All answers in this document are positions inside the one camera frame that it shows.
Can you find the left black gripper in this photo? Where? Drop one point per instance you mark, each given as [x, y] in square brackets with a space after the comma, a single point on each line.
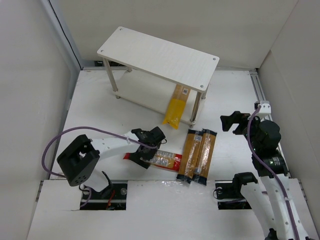
[144, 153]

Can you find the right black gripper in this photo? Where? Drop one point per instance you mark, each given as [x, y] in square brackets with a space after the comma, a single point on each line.
[238, 124]

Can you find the red spaghetti bag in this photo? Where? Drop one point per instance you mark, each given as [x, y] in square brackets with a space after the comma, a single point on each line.
[162, 159]

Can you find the yellow spaghetti bag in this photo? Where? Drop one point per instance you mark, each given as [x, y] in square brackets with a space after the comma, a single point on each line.
[176, 106]

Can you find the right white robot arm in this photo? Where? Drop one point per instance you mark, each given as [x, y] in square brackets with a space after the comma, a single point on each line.
[268, 194]

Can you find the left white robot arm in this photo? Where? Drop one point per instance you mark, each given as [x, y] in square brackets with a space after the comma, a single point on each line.
[78, 161]

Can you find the white two-tier shelf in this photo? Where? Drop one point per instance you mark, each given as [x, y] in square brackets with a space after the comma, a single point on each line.
[145, 70]

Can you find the right black-ended spaghetti bag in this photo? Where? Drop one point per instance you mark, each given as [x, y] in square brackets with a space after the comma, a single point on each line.
[202, 167]

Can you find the black-ended spaghetti bag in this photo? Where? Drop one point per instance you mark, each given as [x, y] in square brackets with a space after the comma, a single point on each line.
[202, 167]
[190, 154]

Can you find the left black-ended spaghetti bag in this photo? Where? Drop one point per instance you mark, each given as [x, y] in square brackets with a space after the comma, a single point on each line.
[190, 154]

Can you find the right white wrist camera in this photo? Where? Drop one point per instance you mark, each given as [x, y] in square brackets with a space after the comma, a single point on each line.
[264, 108]

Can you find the aluminium rail right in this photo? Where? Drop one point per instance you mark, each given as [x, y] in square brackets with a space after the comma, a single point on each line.
[257, 85]

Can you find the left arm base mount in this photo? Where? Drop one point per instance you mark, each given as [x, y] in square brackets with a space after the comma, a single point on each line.
[114, 200]

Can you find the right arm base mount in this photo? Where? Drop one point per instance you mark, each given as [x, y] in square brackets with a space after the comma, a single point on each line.
[228, 198]

